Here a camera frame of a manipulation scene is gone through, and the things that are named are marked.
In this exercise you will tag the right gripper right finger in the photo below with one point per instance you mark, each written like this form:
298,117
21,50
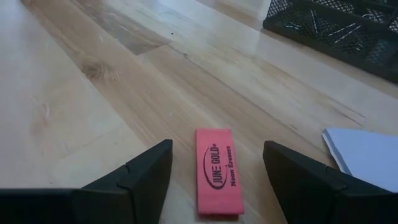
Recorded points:
326,202

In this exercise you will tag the pink eraser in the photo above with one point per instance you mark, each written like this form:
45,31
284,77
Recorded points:
217,193

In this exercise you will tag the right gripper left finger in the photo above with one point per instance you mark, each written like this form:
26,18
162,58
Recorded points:
93,205

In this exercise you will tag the black mesh desk organizer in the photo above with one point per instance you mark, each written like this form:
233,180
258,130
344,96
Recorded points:
342,53

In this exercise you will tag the pale lavender sticky note pad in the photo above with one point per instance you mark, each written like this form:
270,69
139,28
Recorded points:
367,155

